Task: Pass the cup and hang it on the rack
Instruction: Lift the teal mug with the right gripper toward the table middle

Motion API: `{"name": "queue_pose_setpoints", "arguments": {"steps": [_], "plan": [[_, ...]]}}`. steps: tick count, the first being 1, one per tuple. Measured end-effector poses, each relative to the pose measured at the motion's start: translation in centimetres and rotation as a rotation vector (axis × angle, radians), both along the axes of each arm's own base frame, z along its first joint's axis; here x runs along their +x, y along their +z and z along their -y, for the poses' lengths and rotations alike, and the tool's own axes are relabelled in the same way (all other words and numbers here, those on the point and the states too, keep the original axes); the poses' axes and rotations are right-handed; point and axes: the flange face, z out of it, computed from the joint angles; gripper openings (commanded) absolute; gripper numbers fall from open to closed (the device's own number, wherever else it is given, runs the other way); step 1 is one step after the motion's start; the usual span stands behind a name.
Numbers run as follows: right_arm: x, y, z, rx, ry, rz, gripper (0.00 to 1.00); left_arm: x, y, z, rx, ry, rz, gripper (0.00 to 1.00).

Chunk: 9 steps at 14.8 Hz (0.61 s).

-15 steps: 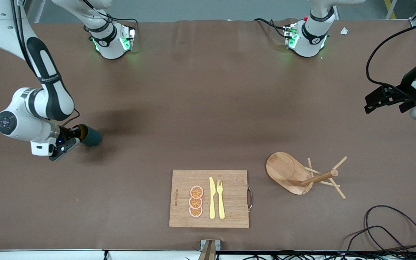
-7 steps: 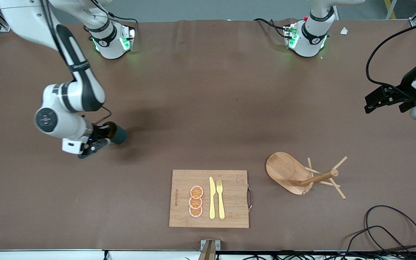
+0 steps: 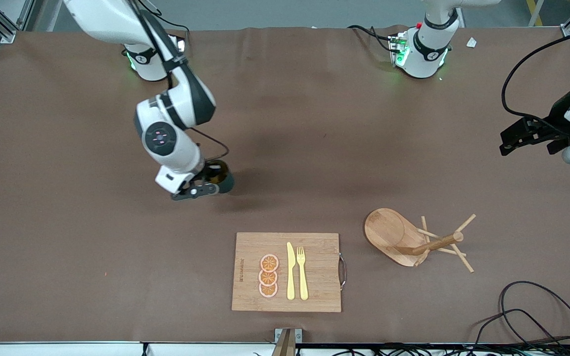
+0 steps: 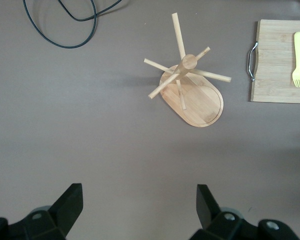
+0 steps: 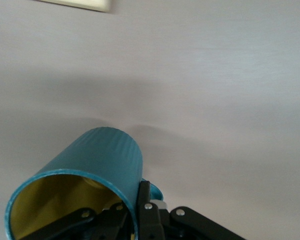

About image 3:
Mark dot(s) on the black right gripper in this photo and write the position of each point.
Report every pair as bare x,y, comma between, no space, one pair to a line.
218,177

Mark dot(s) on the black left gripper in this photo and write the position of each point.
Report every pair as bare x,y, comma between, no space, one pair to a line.
550,124

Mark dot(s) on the dark green ribbed cup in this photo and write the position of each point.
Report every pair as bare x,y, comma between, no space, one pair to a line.
225,183

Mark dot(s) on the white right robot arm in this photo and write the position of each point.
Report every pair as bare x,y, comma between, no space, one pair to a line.
117,20

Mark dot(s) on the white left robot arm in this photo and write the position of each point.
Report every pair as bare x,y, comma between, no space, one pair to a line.
426,54

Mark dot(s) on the wooden cup rack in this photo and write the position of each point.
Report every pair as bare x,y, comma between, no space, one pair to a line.
389,232

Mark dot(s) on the orange slice toy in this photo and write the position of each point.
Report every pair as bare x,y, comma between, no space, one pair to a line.
268,290
267,278
269,263

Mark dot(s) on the white paper scrap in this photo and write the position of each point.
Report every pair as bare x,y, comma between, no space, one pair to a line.
471,42

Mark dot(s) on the yellow plastic knife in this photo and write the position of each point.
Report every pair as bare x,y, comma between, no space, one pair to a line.
290,277

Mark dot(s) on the yellow plastic fork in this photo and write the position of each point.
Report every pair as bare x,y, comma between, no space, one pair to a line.
303,282

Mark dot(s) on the brown table cover sheet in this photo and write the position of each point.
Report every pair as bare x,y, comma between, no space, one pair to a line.
67,272

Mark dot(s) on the wooden cutting board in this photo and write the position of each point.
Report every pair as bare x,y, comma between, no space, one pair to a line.
314,296

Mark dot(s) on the metal table edge bracket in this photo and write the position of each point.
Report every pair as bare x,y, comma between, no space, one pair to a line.
299,335

